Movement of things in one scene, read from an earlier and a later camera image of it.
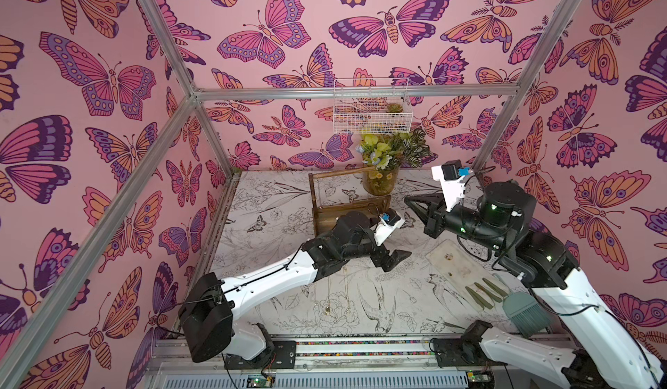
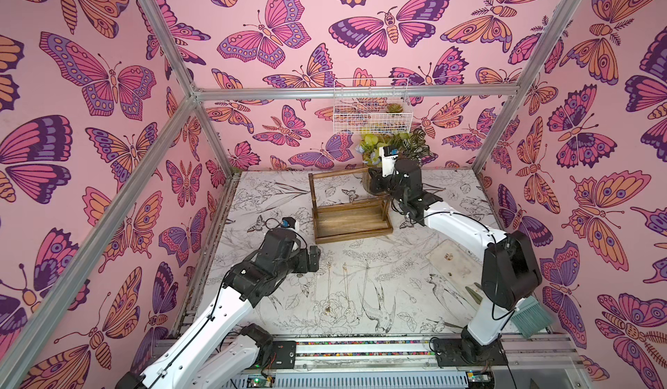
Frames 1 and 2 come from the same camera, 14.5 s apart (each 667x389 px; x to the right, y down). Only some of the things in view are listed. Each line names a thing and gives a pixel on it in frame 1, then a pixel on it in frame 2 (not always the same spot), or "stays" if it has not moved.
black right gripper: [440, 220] → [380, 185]
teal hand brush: [526, 313] stays
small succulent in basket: [394, 108] stays
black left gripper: [391, 261] → [313, 259]
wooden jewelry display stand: [325, 215] stays
